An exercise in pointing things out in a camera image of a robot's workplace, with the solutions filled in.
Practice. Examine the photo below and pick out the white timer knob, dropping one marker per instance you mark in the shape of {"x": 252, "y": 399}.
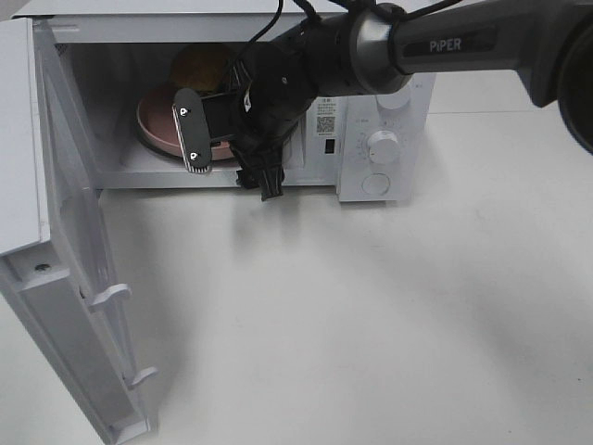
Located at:
{"x": 383, "y": 147}

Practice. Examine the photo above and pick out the upper white power knob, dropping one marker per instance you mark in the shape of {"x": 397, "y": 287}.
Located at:
{"x": 395, "y": 101}

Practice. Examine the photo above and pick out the white microwave oven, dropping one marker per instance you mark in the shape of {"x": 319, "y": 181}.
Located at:
{"x": 117, "y": 51}

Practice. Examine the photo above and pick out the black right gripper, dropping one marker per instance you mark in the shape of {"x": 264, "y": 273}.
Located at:
{"x": 264, "y": 116}

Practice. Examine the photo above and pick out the white microwave door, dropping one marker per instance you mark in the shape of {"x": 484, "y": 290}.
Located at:
{"x": 57, "y": 272}

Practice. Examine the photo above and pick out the pink round plate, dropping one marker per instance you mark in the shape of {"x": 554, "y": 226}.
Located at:
{"x": 156, "y": 123}

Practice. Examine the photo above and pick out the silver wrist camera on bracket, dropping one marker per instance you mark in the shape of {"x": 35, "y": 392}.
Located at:
{"x": 204, "y": 128}

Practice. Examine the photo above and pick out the round white door button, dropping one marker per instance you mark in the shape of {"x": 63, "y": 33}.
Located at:
{"x": 376, "y": 184}

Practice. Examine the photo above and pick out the white warning label sticker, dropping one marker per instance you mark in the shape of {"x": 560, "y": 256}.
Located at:
{"x": 326, "y": 116}

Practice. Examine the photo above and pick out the burger with lettuce and tomato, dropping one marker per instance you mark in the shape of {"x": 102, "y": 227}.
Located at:
{"x": 200, "y": 66}

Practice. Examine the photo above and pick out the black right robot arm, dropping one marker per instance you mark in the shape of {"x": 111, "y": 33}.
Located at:
{"x": 374, "y": 48}

